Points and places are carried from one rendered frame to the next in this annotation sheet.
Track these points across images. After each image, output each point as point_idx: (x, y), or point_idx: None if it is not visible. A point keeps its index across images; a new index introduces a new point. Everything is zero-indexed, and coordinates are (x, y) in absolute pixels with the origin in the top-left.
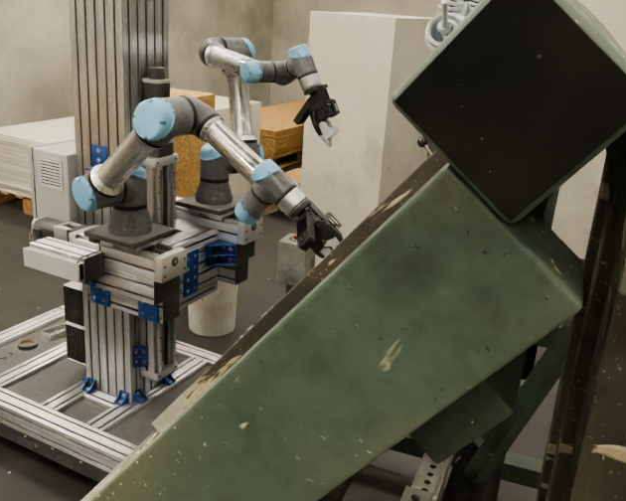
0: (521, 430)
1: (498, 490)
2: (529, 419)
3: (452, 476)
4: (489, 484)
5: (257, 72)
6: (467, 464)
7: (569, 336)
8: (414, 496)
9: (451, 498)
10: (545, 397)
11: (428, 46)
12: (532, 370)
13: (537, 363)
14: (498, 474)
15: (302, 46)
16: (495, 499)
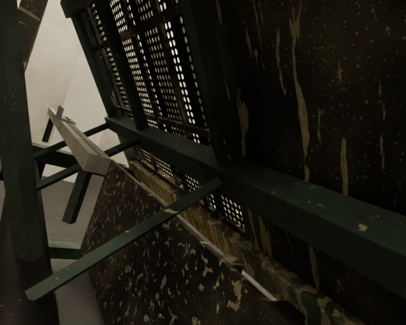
0: (4, 184)
1: None
2: (2, 167)
3: (50, 269)
4: (7, 262)
5: None
6: (40, 269)
7: (45, 3)
8: (69, 118)
9: (43, 243)
10: None
11: None
12: (28, 112)
13: (27, 102)
14: None
15: None
16: None
